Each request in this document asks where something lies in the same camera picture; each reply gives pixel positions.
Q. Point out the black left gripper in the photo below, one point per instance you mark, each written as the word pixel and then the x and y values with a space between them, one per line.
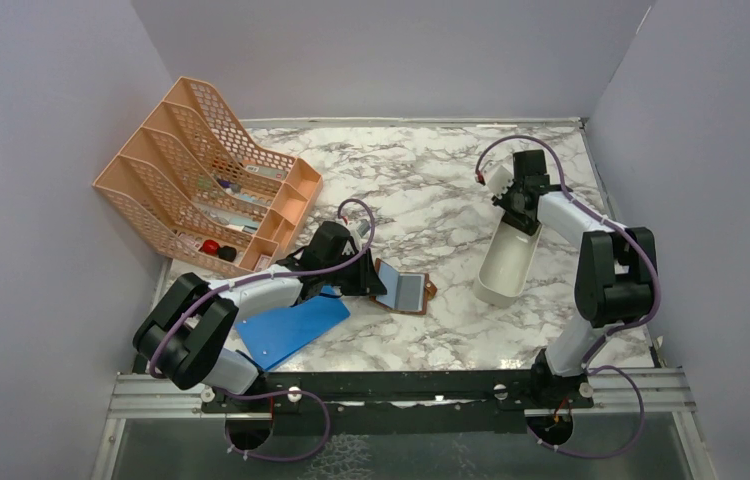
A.
pixel 367 282

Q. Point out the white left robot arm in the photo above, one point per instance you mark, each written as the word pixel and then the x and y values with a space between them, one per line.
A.
pixel 183 337

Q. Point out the peach plastic file organizer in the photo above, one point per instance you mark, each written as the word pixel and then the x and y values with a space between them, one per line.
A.
pixel 191 172

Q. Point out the brown leather card holder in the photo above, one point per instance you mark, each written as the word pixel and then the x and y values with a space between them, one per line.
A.
pixel 389 276

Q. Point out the black round item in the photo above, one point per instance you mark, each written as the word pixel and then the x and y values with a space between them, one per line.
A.
pixel 227 253

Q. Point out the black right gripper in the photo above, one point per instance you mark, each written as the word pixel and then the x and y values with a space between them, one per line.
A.
pixel 501 198

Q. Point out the cream oval plastic tray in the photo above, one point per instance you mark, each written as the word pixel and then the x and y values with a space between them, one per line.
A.
pixel 504 269

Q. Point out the red round item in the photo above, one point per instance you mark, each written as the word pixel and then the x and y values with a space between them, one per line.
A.
pixel 210 247

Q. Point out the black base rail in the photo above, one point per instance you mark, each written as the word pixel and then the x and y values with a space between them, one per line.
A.
pixel 386 403

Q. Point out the blue plastic board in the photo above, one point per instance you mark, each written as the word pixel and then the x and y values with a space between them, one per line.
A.
pixel 272 337

